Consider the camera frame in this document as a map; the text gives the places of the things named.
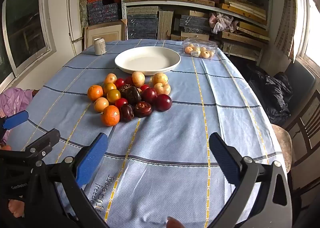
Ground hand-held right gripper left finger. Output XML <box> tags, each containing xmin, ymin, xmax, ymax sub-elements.
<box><xmin>25</xmin><ymin>132</ymin><xmax>110</xmax><ymax>228</ymax></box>

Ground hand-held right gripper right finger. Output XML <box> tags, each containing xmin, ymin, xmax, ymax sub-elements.
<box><xmin>209</xmin><ymin>132</ymin><xmax>293</xmax><ymax>228</ymax></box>

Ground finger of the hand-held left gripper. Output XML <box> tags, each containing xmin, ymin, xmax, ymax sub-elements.
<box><xmin>0</xmin><ymin>110</ymin><xmax>29</xmax><ymax>131</ymax></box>
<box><xmin>24</xmin><ymin>129</ymin><xmax>61</xmax><ymax>160</ymax></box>

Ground mandarin orange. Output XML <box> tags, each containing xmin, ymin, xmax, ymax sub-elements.
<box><xmin>101</xmin><ymin>105</ymin><xmax>120</xmax><ymax>127</ymax></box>
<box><xmin>87</xmin><ymin>85</ymin><xmax>104</xmax><ymax>101</ymax></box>

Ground yellow tomato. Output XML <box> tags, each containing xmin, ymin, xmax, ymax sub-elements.
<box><xmin>103</xmin><ymin>82</ymin><xmax>117</xmax><ymax>94</ymax></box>
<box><xmin>107</xmin><ymin>89</ymin><xmax>121</xmax><ymax>103</ymax></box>

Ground dark red plum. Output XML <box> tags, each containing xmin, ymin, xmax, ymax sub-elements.
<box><xmin>154</xmin><ymin>94</ymin><xmax>173</xmax><ymax>112</ymax></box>
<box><xmin>142</xmin><ymin>88</ymin><xmax>158</xmax><ymax>105</ymax></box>

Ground white oval plate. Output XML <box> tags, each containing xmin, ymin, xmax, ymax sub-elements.
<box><xmin>114</xmin><ymin>46</ymin><xmax>181</xmax><ymax>76</ymax></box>

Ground person's left hand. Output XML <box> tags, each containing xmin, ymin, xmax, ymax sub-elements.
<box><xmin>8</xmin><ymin>198</ymin><xmax>25</xmax><ymax>218</ymax></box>

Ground person's right hand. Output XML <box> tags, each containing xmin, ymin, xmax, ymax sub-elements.
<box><xmin>166</xmin><ymin>216</ymin><xmax>185</xmax><ymax>228</ymax></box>

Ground purple plastic bag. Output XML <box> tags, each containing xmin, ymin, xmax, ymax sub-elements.
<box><xmin>0</xmin><ymin>88</ymin><xmax>33</xmax><ymax>118</ymax></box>

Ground blue checked tablecloth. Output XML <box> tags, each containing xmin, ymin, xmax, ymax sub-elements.
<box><xmin>5</xmin><ymin>39</ymin><xmax>288</xmax><ymax>228</ymax></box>

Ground round beige stool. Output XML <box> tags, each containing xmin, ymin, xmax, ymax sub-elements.
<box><xmin>271</xmin><ymin>124</ymin><xmax>293</xmax><ymax>174</ymax></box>

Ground black jacket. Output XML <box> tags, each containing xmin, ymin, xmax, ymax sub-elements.
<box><xmin>246</xmin><ymin>64</ymin><xmax>294</xmax><ymax>126</ymax></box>

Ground dark wooden chair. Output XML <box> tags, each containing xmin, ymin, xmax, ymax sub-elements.
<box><xmin>285</xmin><ymin>88</ymin><xmax>320</xmax><ymax>203</ymax></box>

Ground white framed window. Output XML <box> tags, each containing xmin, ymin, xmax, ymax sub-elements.
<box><xmin>0</xmin><ymin>0</ymin><xmax>57</xmax><ymax>93</ymax></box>

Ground cluster of small packaged peaches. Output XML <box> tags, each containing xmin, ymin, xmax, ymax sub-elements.
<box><xmin>184</xmin><ymin>46</ymin><xmax>215</xmax><ymax>59</ymax></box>

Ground white trim strip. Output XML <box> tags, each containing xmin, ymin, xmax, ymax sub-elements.
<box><xmin>66</xmin><ymin>0</ymin><xmax>78</xmax><ymax>56</ymax></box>

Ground silver drink can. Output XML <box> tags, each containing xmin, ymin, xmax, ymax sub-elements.
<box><xmin>93</xmin><ymin>38</ymin><xmax>107</xmax><ymax>56</ymax></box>

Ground grey upholstered chair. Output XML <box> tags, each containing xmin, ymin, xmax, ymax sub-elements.
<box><xmin>284</xmin><ymin>59</ymin><xmax>317</xmax><ymax>128</ymax></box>

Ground clear plastic clamshell box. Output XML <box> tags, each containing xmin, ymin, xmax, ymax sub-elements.
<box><xmin>182</xmin><ymin>38</ymin><xmax>217</xmax><ymax>60</ymax></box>

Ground cardboard box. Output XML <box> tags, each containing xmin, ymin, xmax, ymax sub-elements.
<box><xmin>84</xmin><ymin>20</ymin><xmax>127</xmax><ymax>49</ymax></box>

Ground green marbled board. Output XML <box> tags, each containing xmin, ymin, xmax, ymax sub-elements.
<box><xmin>79</xmin><ymin>0</ymin><xmax>89</xmax><ymax>28</ymax></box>

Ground pink plastic bag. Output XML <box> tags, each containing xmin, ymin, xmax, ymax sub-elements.
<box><xmin>209</xmin><ymin>12</ymin><xmax>239</xmax><ymax>34</ymax></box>

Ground stack of blue patterned boxes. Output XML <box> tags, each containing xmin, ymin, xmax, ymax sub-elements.
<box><xmin>87</xmin><ymin>3</ymin><xmax>212</xmax><ymax>41</ymax></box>

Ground white metal shelf rack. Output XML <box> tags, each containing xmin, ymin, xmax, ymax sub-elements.
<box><xmin>120</xmin><ymin>0</ymin><xmax>273</xmax><ymax>41</ymax></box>

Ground woven straw curtain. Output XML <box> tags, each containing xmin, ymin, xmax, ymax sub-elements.
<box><xmin>274</xmin><ymin>0</ymin><xmax>298</xmax><ymax>62</ymax></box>

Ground wooden framed window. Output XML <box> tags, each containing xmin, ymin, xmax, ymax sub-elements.
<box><xmin>292</xmin><ymin>0</ymin><xmax>320</xmax><ymax>68</ymax></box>

